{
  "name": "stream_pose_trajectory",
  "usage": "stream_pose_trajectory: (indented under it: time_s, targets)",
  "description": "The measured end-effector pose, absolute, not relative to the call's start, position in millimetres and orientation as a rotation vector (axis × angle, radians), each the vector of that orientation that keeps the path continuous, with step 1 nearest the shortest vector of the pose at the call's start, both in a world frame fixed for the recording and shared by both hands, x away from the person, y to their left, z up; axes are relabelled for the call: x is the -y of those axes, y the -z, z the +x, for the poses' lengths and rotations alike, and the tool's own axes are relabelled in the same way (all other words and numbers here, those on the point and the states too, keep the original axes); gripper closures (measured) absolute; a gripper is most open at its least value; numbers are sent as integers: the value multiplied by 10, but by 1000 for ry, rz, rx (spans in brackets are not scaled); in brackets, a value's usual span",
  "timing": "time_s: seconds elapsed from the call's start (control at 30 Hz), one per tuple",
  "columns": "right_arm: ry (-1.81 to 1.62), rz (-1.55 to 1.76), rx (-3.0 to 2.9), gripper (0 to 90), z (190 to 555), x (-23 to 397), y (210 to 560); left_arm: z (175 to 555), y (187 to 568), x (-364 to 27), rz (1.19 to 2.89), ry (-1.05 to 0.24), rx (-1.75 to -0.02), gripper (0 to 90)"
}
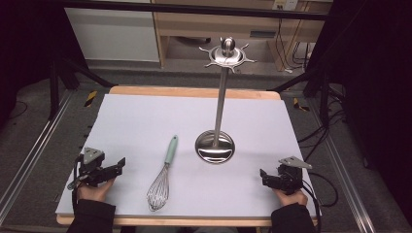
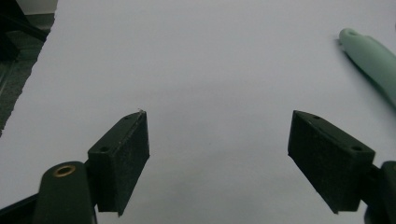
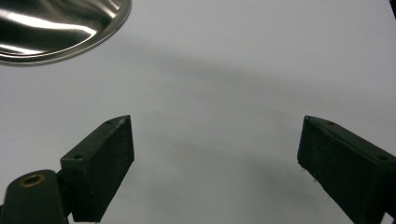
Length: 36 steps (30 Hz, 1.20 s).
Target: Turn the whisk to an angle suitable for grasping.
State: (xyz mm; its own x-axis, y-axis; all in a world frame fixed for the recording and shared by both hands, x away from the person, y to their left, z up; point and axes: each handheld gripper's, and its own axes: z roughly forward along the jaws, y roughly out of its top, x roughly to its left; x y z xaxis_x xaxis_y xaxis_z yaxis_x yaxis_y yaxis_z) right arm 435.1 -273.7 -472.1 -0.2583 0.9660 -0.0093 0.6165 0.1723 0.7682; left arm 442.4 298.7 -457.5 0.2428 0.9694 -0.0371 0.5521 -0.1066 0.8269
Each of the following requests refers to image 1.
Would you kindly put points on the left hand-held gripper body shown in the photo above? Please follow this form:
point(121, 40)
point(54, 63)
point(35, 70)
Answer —
point(92, 165)

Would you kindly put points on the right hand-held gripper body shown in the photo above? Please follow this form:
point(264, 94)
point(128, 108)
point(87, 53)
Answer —
point(291, 176)

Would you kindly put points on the person's right hand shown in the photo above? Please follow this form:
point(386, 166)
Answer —
point(293, 198)

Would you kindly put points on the person's left hand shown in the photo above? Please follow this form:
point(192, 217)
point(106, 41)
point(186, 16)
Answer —
point(94, 192)

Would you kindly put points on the white table mat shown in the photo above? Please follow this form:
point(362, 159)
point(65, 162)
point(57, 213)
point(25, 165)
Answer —
point(145, 123)

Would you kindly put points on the stainless steel utensil stand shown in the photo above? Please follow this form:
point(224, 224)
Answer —
point(221, 97)

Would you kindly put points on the wooden table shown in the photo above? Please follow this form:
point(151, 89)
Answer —
point(194, 92)

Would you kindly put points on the white cabinet panel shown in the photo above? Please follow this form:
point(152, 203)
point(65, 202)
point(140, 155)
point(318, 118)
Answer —
point(110, 35)

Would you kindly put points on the wooden desk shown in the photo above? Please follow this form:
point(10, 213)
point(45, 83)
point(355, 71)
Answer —
point(210, 24)

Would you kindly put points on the metal floor rail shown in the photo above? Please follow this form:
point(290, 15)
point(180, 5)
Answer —
point(32, 152)
point(343, 174)

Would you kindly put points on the black frame stand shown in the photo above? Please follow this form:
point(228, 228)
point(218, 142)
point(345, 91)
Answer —
point(324, 93)
point(55, 87)

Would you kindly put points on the white wall outlet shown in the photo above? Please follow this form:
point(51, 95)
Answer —
point(285, 4)

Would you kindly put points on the black frame bar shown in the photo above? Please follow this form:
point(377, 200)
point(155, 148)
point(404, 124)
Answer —
point(194, 9)

